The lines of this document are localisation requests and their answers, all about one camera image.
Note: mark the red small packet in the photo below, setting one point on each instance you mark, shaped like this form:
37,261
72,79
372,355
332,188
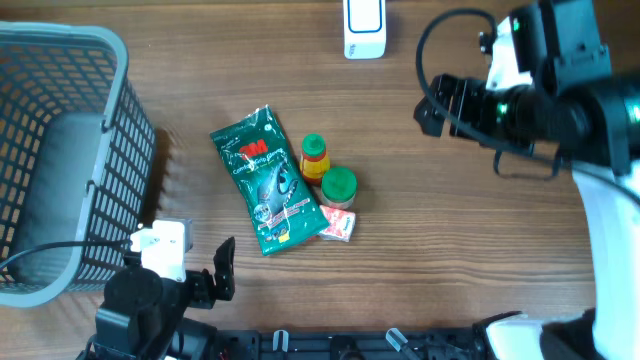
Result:
341,224

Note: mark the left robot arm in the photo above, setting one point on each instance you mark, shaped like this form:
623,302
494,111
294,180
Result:
142,315

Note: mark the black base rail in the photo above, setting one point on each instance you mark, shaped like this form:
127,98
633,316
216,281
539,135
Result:
340,345

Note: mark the green glove package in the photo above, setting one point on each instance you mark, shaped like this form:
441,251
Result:
256,154

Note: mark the white barcode scanner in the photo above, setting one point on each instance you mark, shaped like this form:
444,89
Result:
365,30

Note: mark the clear jar green lid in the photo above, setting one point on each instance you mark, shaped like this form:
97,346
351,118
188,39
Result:
339,187

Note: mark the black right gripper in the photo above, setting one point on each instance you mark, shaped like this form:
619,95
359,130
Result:
467,98

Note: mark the yellow bottle green cap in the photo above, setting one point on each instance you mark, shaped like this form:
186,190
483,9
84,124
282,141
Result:
315,160

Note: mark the grey plastic shopping basket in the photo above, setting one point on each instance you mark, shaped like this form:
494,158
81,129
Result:
77,150

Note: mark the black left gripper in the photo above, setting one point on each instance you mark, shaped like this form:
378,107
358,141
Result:
205,293

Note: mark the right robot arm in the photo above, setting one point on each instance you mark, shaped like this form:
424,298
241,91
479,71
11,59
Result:
551,80

